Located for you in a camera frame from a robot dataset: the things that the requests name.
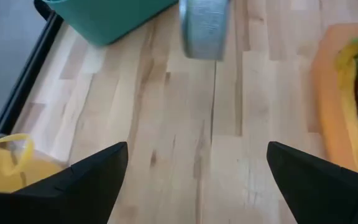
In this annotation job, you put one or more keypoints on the teal plastic bin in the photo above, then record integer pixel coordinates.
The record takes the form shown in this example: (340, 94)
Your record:
(110, 18)

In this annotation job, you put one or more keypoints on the black aluminium frame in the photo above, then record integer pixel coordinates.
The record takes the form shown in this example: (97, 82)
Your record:
(26, 77)

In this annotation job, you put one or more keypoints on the silver tin can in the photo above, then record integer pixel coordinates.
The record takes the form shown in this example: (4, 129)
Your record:
(205, 31)

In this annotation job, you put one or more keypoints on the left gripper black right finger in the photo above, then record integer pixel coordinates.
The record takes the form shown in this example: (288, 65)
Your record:
(322, 189)

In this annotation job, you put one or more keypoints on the yellow banana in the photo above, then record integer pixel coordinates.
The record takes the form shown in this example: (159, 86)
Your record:
(350, 102)

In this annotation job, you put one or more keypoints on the yellow plastic bottle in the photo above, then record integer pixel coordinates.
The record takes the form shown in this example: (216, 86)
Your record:
(2, 168)

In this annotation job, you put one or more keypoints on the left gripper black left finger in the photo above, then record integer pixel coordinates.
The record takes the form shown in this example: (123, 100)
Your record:
(73, 193)

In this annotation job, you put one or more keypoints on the translucent orange plastic box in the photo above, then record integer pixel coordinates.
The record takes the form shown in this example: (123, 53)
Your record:
(325, 93)

